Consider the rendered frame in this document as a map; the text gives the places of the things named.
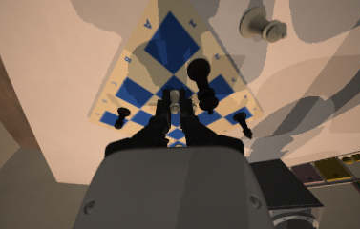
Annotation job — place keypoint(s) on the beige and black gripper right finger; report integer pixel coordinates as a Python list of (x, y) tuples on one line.
[(198, 134)]

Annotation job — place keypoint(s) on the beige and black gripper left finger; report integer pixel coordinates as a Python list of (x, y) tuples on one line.
[(153, 134)]

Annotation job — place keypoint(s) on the blue and tan chessboard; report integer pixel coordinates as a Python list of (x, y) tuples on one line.
[(168, 36)]

